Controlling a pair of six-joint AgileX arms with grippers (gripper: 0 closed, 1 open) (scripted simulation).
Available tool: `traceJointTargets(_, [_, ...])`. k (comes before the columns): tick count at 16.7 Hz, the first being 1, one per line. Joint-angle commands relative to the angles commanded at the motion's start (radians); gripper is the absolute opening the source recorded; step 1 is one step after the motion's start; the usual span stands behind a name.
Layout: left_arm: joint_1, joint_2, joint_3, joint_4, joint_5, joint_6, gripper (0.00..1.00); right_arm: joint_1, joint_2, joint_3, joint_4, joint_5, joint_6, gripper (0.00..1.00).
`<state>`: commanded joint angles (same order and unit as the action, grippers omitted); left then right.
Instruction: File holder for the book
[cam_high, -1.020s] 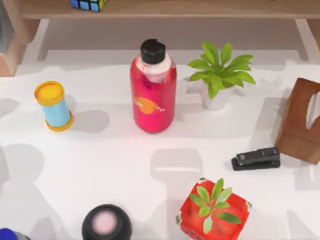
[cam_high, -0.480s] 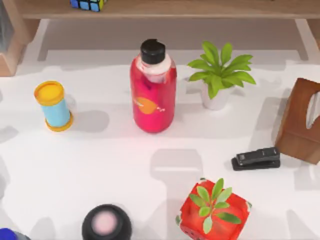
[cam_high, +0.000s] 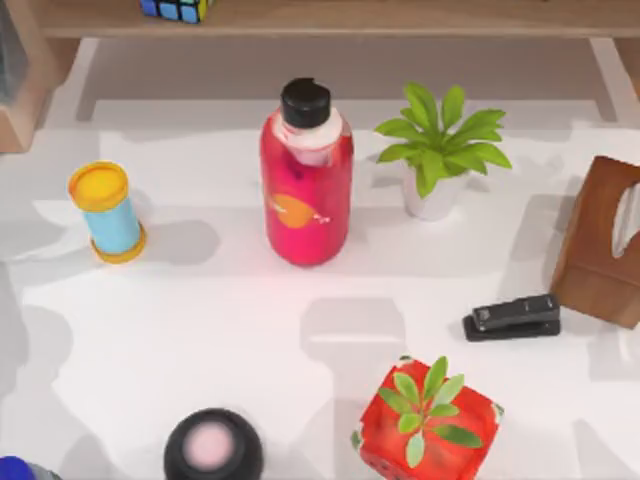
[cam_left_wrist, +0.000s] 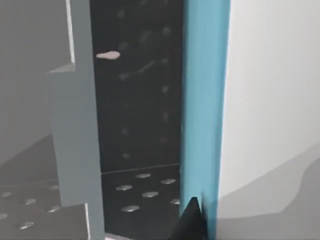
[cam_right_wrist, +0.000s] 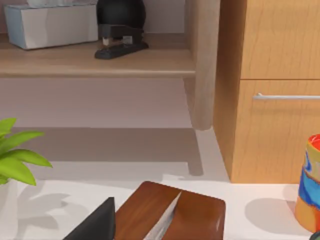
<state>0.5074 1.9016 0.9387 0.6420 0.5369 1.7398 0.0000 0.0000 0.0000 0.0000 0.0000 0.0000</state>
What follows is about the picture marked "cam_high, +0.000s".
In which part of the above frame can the red bottle with black cap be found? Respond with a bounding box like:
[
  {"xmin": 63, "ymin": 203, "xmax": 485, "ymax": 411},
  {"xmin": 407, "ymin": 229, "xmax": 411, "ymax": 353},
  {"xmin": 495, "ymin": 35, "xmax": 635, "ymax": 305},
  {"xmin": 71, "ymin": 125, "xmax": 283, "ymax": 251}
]
[{"xmin": 258, "ymin": 77, "xmax": 355, "ymax": 268}]

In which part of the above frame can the green plant in white pot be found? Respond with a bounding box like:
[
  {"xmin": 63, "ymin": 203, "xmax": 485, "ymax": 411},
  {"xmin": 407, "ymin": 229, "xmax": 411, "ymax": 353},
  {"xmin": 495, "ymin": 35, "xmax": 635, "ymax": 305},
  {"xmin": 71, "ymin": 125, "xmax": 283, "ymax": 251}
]
[{"xmin": 373, "ymin": 82, "xmax": 514, "ymax": 222}]

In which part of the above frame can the blue can with yellow lid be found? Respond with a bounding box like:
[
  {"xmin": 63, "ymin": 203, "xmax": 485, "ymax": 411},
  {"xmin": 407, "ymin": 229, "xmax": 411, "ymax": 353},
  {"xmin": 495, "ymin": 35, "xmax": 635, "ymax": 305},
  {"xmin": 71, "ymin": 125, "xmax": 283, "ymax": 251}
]
[{"xmin": 67, "ymin": 160, "xmax": 148, "ymax": 265}]

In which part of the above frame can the black stapler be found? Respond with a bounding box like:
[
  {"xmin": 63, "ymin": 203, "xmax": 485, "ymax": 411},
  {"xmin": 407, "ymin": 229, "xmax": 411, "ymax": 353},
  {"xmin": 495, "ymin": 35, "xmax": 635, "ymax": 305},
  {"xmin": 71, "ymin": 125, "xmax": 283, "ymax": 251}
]
[{"xmin": 461, "ymin": 293, "xmax": 562, "ymax": 343}]

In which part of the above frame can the green plant in red pot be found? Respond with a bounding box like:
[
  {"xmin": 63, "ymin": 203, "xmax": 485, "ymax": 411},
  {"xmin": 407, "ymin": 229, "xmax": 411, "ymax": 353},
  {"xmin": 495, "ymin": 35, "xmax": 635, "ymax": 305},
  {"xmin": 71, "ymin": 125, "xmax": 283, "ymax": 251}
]
[{"xmin": 350, "ymin": 355, "xmax": 505, "ymax": 480}]

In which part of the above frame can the wooden shelf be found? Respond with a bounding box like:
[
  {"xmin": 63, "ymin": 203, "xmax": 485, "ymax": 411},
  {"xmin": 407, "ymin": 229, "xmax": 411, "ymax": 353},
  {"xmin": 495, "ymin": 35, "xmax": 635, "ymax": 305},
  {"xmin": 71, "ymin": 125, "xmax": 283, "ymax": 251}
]
[{"xmin": 0, "ymin": 0, "xmax": 640, "ymax": 154}]

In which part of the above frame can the black round pot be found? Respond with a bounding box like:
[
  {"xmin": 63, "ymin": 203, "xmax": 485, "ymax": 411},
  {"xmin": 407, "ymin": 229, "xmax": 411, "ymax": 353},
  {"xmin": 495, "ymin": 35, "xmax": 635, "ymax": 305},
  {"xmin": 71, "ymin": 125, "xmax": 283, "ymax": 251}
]
[{"xmin": 163, "ymin": 407, "xmax": 265, "ymax": 480}]

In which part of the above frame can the brown wooden tissue box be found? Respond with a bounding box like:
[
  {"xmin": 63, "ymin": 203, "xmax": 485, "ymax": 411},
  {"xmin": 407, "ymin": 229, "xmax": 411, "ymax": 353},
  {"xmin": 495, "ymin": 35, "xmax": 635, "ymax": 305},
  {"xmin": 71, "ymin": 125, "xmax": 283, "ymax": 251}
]
[{"xmin": 548, "ymin": 155, "xmax": 640, "ymax": 330}]

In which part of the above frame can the colourful puzzle cube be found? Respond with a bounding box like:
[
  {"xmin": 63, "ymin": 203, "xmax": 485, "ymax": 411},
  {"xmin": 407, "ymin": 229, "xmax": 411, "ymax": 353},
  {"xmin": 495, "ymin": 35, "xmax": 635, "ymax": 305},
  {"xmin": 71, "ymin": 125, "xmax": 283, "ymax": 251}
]
[{"xmin": 139, "ymin": 0, "xmax": 218, "ymax": 25}]

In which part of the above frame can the blue bottle cap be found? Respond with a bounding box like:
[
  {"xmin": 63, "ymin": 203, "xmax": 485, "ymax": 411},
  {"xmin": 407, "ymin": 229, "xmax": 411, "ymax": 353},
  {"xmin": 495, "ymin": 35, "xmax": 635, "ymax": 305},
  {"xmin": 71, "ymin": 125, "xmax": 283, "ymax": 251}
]
[{"xmin": 0, "ymin": 455, "xmax": 34, "ymax": 480}]

